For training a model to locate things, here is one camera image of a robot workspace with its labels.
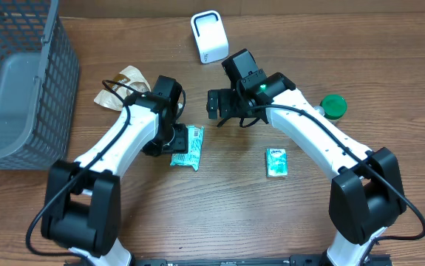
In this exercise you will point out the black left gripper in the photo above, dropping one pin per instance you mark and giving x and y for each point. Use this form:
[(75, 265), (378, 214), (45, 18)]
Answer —
[(178, 142)]

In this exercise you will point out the dark grey plastic basket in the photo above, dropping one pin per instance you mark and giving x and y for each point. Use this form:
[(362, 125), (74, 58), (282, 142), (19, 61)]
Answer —
[(39, 72)]

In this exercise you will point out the green-capped white bottle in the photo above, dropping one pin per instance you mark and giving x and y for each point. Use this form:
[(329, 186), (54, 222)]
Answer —
[(334, 106)]

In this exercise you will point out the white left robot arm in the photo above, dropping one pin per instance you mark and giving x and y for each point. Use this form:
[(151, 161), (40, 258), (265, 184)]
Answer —
[(82, 206)]

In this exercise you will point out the small teal white box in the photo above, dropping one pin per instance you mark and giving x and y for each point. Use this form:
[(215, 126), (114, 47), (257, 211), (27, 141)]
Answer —
[(276, 163)]

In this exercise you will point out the light teal snack packet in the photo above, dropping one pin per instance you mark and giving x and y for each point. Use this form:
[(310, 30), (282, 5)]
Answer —
[(192, 157)]

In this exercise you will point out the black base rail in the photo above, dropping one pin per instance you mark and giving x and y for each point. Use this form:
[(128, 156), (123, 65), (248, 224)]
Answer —
[(294, 260)]

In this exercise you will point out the white barcode scanner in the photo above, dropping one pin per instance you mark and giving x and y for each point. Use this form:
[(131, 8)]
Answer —
[(210, 36)]

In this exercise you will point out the cream brown bread bag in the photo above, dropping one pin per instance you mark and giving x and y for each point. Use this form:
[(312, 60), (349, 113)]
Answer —
[(130, 76)]

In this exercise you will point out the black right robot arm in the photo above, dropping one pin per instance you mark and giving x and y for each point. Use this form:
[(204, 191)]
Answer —
[(366, 188)]

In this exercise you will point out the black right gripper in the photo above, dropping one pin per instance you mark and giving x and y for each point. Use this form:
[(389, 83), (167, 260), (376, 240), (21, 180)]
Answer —
[(228, 100)]

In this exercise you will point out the yellow Vim dish soap bottle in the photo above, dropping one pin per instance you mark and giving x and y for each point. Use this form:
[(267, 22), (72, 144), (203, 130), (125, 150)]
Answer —
[(320, 110)]

